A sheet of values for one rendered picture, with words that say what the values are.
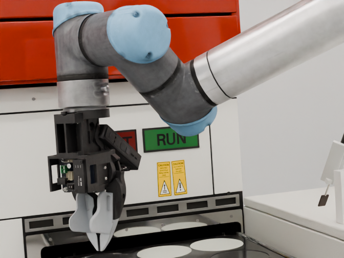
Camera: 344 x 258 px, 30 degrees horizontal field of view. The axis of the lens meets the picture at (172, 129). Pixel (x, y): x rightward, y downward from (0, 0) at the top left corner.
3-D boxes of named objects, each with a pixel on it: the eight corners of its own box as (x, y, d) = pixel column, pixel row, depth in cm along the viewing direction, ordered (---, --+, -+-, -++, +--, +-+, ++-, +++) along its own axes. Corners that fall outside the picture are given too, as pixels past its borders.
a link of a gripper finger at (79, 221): (64, 257, 94) (60, 194, 93) (88, 247, 99) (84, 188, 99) (82, 258, 92) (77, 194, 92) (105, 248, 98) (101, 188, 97)
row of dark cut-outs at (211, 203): (25, 231, 121) (24, 218, 121) (238, 205, 134) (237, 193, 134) (25, 232, 121) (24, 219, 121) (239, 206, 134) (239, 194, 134)
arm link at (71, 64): (73, -2, 87) (39, 6, 93) (80, 79, 88) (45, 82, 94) (118, 1, 93) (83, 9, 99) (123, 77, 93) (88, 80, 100)
